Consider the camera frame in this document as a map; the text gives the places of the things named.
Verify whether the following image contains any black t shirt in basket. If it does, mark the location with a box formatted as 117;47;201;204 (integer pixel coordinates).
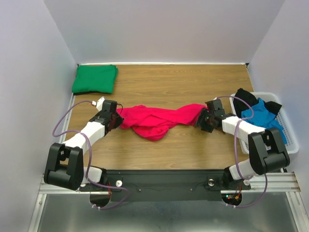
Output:
233;88;282;117

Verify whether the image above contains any aluminium frame rail right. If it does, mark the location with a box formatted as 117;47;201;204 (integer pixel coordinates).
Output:
248;171;309;232

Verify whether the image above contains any aluminium frame rail left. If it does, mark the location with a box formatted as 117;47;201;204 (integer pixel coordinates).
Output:
39;94;75;194

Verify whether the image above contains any folded green t shirt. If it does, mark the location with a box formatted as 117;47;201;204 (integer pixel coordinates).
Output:
71;65;118;95

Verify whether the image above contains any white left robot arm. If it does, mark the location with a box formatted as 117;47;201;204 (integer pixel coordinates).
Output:
43;97;123;190

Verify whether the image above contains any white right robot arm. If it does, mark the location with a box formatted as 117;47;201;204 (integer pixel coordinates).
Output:
194;98;290;189

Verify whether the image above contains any pink red t shirt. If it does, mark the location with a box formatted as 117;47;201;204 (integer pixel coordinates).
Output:
117;103;206;141

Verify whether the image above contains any aluminium frame rail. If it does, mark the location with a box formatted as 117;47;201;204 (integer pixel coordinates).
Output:
39;94;75;194
248;171;309;232

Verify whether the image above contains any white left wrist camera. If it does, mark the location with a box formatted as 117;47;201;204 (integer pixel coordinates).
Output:
91;97;105;111

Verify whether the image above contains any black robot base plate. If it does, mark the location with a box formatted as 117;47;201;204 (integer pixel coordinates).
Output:
79;169;252;203

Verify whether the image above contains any blue t shirt in basket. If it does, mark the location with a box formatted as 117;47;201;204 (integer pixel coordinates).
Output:
245;98;287;144

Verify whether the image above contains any white plastic laundry basket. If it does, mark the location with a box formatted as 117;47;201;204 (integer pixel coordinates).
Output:
230;92;299;154

